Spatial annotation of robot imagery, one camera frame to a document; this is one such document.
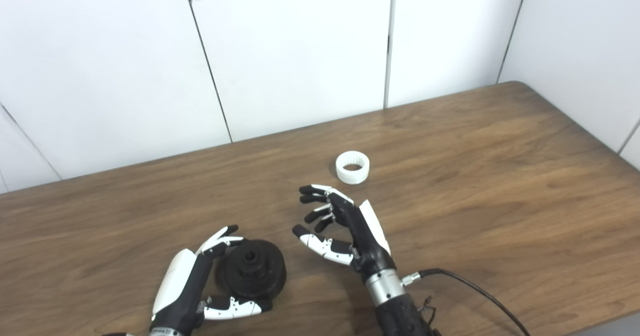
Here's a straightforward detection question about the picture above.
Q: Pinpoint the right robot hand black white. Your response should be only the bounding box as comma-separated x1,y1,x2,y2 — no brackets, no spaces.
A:
292,184,397,279

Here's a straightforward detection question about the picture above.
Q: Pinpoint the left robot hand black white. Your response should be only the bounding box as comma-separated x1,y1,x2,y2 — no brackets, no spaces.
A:
150,225,274,334

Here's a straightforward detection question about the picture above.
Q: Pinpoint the white toothed ring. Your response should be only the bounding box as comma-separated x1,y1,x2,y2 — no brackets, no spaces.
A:
335,151,371,184

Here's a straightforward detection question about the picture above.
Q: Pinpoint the round black part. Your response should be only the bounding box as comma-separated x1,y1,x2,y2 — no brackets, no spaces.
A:
216,239,288,300

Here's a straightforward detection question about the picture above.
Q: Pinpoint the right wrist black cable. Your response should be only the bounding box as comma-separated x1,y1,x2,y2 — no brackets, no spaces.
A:
401,269,532,336

